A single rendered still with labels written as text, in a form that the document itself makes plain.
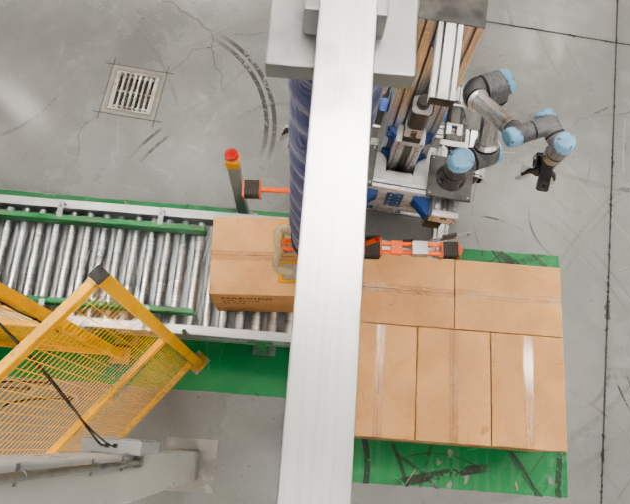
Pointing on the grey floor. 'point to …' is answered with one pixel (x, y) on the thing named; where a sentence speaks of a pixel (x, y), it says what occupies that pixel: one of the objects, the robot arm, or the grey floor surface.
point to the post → (237, 185)
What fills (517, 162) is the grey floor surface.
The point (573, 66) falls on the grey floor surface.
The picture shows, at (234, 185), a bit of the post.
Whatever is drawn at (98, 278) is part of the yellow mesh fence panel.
